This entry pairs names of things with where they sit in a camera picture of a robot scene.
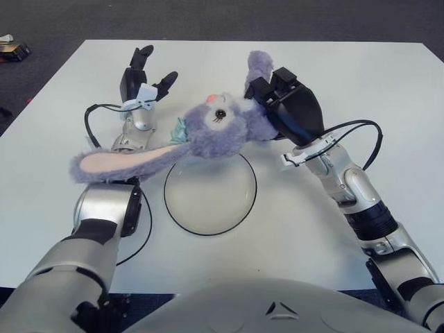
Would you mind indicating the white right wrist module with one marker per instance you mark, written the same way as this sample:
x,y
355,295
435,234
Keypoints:
x,y
305,152

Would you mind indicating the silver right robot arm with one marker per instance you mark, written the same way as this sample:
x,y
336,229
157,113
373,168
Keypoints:
x,y
367,204

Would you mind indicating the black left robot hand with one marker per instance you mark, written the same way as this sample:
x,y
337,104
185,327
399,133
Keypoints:
x,y
126,83

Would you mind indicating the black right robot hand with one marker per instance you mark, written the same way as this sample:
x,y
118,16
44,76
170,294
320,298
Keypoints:
x,y
295,107

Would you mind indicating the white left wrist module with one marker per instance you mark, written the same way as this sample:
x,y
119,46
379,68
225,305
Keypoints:
x,y
148,93

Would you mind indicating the white plate black rim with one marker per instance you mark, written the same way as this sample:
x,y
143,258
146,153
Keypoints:
x,y
211,201

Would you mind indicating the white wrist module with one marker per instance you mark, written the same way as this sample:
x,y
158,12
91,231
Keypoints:
x,y
148,93
305,152

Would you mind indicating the purple plush bunny doll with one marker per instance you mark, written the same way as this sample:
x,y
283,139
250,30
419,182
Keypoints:
x,y
215,132

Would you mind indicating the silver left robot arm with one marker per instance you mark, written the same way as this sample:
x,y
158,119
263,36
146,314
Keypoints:
x,y
100,215

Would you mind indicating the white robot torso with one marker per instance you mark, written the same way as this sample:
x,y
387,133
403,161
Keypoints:
x,y
243,305

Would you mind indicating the black yellow floor box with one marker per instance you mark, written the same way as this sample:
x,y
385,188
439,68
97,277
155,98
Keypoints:
x,y
14,51

